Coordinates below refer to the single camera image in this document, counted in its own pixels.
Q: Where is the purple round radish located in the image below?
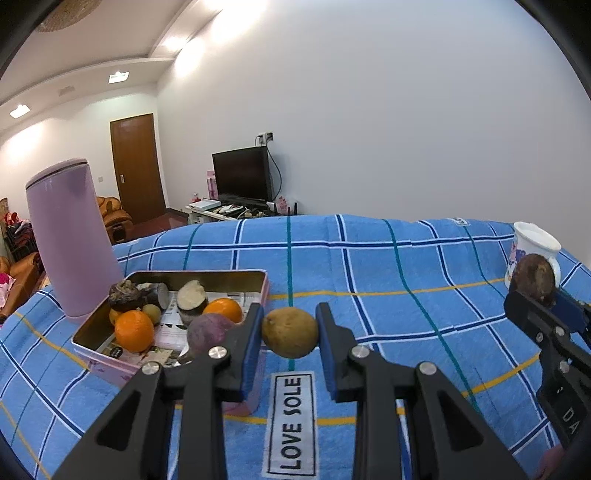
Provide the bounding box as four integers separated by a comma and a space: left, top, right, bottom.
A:
178, 313, 237, 365

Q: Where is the orange leather sofa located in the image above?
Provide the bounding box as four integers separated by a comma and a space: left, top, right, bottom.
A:
0, 251, 47, 320

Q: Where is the knobbly dark taro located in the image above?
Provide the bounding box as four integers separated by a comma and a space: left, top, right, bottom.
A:
108, 280, 145, 313

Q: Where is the black power cable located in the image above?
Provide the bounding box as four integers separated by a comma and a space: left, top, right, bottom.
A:
268, 143, 284, 201

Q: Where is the tall purple tumbler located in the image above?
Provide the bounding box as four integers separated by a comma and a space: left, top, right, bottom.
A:
25, 158, 122, 319

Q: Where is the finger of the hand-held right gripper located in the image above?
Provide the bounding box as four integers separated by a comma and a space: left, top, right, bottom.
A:
554, 288, 591, 347
503, 288, 571, 352

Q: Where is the orange leather armchair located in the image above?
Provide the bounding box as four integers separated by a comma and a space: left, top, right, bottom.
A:
96, 196, 134, 245

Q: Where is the brown wooden door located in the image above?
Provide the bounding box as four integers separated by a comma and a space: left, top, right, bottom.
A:
110, 113, 167, 222

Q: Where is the round dark taro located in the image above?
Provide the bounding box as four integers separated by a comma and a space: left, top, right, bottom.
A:
512, 253, 557, 308

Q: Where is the white printed enamel mug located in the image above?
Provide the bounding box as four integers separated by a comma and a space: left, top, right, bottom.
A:
504, 222, 563, 289

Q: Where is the black flat television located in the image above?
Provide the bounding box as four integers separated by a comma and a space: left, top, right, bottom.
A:
212, 147, 274, 202

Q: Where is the blue plaid blanket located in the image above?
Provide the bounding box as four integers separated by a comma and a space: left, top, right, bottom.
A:
0, 213, 591, 480

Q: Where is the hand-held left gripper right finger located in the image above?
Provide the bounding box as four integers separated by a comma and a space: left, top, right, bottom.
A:
315, 302, 529, 480

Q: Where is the dark red clothes pile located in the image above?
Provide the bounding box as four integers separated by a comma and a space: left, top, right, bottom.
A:
4, 212, 37, 261

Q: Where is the cut taro chunk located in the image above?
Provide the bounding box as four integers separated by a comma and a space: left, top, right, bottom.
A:
141, 282, 171, 311

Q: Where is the cut taro half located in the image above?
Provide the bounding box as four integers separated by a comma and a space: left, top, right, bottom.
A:
176, 280, 208, 326

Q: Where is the pink metal tin box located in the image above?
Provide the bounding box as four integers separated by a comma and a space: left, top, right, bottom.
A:
72, 270, 270, 416

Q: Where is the round ceiling ornament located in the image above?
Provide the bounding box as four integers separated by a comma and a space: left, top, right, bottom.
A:
37, 0, 102, 33

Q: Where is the white television stand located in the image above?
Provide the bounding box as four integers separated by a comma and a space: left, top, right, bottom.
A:
185, 200, 301, 227

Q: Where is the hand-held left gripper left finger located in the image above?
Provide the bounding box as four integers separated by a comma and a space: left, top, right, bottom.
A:
52, 302, 266, 480

